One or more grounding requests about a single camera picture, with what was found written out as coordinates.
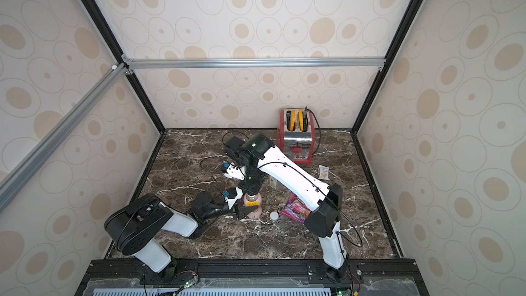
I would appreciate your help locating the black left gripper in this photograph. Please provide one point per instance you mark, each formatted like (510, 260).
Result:
(240, 214)

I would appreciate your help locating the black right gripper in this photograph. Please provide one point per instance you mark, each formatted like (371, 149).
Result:
(251, 188)

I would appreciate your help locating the clear pink drink bottle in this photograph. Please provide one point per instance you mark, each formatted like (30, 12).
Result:
(254, 203)

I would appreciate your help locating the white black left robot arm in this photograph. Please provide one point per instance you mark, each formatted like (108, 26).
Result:
(134, 227)

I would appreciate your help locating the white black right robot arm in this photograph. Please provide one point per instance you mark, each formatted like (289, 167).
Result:
(259, 156)

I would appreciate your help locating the white loose bottle cap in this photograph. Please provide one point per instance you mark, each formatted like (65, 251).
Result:
(274, 216)

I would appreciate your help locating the purple candy bag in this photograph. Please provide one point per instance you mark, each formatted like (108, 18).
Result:
(295, 209)

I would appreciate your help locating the red and steel toaster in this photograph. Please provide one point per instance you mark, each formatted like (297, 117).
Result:
(298, 146)

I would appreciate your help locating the white cracker snack packet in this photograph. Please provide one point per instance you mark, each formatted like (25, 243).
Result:
(324, 172)

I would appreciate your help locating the yellow toy toast slice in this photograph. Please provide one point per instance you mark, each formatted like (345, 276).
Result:
(303, 120)
(291, 120)

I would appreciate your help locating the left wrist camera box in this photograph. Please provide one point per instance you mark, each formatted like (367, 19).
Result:
(232, 195)

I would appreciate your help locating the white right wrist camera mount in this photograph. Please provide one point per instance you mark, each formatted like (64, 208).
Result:
(232, 171)

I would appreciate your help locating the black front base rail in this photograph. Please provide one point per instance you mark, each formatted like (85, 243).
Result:
(255, 277)

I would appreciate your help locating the aluminium horizontal frame bar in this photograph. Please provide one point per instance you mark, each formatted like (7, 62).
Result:
(245, 63)

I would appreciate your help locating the aluminium diagonal frame bar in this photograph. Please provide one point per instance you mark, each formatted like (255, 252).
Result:
(26, 169)

